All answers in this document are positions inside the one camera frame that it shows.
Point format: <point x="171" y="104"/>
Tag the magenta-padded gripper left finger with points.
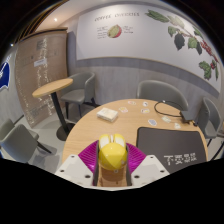
<point x="75" y="166"/>

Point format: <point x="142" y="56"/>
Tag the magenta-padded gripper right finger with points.
<point x="150" y="166"/>

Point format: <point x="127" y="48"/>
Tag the yellow computer mouse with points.
<point x="113" y="155"/>

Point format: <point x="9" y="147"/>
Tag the black mouse pad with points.
<point x="166" y="141"/>

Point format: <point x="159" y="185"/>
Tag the small round sticker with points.
<point x="145" y="104"/>
<point x="152" y="122"/>
<point x="145" y="110"/>
<point x="177" y="126"/>
<point x="166" y="119"/>
<point x="123" y="109"/>
<point x="131" y="102"/>

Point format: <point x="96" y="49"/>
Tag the small white box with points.
<point x="107" y="114"/>

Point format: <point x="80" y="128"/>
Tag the grey upholstered chair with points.
<point x="18" y="141"/>
<point x="160" y="90"/>
<point x="213" y="118"/>
<point x="80" y="91"/>

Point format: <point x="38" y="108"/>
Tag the round wooden high table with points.
<point x="51" y="87"/>

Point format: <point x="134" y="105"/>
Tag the wooden printed wall panel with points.
<point x="40" y="76"/>

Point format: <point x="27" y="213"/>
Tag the blue wall sign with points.
<point x="4" y="73"/>

